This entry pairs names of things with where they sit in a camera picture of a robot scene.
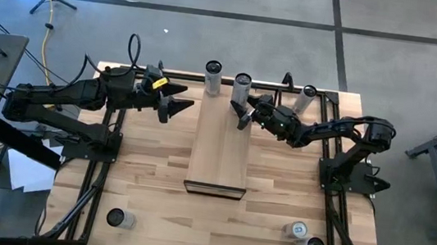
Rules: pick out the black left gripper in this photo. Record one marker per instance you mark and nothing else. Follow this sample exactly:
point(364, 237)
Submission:
point(147, 100)

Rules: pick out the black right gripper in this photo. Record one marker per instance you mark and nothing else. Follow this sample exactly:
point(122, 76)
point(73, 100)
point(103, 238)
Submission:
point(272, 122)

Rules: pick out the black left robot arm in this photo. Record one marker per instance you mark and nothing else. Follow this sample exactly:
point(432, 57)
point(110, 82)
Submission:
point(61, 90)

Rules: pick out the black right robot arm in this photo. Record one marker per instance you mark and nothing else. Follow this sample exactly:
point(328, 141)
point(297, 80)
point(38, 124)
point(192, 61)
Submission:
point(378, 134)

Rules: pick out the white beverage can silver lid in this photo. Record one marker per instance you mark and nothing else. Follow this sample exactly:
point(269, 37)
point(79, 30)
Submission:
point(298, 229)

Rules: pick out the black table clamp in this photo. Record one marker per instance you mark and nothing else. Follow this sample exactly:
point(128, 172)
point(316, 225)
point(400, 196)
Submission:
point(161, 65)
point(288, 81)

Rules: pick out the black diagonal beam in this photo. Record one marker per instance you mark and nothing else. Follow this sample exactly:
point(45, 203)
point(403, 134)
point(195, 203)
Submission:
point(26, 146)

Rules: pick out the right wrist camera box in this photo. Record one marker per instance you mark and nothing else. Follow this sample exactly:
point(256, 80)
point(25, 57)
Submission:
point(268, 102)

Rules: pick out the wooden shelf black metal frame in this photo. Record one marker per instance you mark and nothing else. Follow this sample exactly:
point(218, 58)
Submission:
point(220, 147)

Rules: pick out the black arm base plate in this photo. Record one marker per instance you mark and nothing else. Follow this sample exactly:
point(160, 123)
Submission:
point(75, 151)
point(327, 180)

